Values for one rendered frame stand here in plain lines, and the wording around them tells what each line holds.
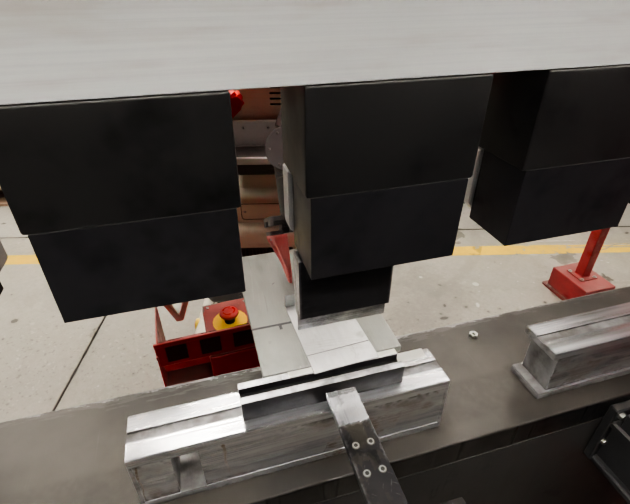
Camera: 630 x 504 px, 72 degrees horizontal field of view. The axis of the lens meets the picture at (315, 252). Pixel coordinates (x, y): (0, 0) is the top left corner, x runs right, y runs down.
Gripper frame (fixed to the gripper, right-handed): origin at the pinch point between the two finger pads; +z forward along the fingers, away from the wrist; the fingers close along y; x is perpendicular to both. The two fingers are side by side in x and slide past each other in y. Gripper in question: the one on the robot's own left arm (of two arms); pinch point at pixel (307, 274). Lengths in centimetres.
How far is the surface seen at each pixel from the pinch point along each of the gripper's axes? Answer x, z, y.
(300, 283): -22.3, -1.6, -5.9
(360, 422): -20.6, 14.2, -1.1
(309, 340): -9.0, 7.6, -2.9
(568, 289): 113, 40, 158
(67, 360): 142, 36, -77
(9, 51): -35.8, -18.6, -23.3
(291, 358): -10.7, 8.9, -5.9
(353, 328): -8.6, 7.2, 3.4
